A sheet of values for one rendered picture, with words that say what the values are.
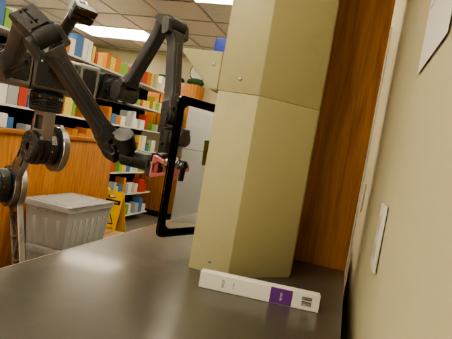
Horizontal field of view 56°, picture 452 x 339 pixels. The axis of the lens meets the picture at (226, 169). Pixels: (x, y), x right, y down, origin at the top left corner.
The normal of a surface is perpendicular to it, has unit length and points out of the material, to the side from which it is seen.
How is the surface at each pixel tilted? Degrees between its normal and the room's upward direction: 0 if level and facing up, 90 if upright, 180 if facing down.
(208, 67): 90
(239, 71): 90
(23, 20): 58
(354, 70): 90
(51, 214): 95
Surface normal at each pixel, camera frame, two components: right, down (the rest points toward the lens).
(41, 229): -0.29, 0.10
